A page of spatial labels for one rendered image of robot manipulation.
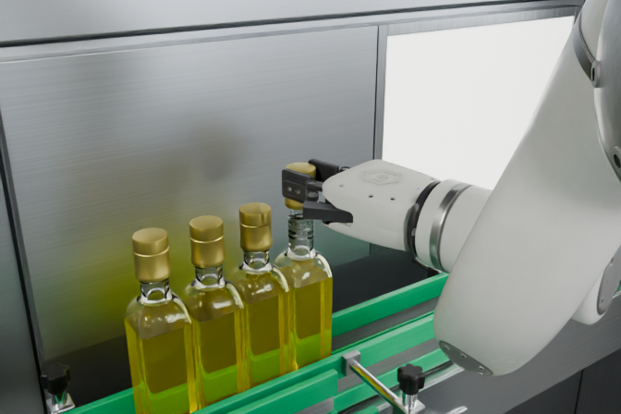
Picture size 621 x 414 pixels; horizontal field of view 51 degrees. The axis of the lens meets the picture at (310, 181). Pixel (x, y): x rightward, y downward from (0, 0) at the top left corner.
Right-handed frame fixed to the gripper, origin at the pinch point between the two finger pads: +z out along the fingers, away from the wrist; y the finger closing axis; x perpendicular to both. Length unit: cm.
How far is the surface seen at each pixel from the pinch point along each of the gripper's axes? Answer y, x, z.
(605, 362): -87, 66, -12
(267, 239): 5.5, 5.4, 1.2
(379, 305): -14.8, 22.7, 0.5
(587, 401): -88, 79, -10
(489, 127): -45.2, 4.2, 1.7
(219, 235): 11.0, 3.3, 2.5
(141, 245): 18.3, 2.6, 5.2
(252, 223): 6.9, 3.2, 1.9
